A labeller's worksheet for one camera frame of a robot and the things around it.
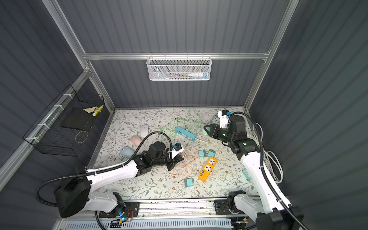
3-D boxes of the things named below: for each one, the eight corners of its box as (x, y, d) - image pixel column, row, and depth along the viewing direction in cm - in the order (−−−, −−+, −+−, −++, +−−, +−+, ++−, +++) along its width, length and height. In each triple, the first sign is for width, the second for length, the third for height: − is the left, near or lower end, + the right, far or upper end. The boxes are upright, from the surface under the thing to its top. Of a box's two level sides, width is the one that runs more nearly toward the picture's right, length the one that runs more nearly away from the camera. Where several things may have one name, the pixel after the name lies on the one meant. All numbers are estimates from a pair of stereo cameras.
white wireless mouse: (139, 136, 105) (138, 135, 103) (141, 126, 112) (141, 124, 110) (147, 136, 105) (147, 135, 103) (150, 126, 112) (149, 124, 110)
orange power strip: (197, 177, 86) (197, 176, 84) (210, 157, 94) (211, 155, 92) (204, 182, 84) (204, 181, 82) (217, 161, 92) (217, 159, 90)
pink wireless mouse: (129, 141, 102) (127, 139, 100) (136, 135, 106) (135, 133, 104) (137, 147, 99) (136, 145, 97) (144, 140, 103) (143, 138, 101)
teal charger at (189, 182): (184, 186, 83) (184, 185, 81) (184, 179, 85) (184, 178, 83) (193, 186, 83) (193, 185, 81) (193, 179, 85) (193, 178, 83)
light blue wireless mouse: (118, 153, 96) (117, 152, 95) (126, 145, 100) (125, 144, 99) (128, 159, 94) (127, 158, 92) (135, 151, 97) (134, 150, 96)
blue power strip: (174, 132, 107) (174, 129, 104) (177, 129, 109) (177, 125, 106) (193, 142, 102) (193, 139, 99) (195, 138, 104) (196, 135, 101)
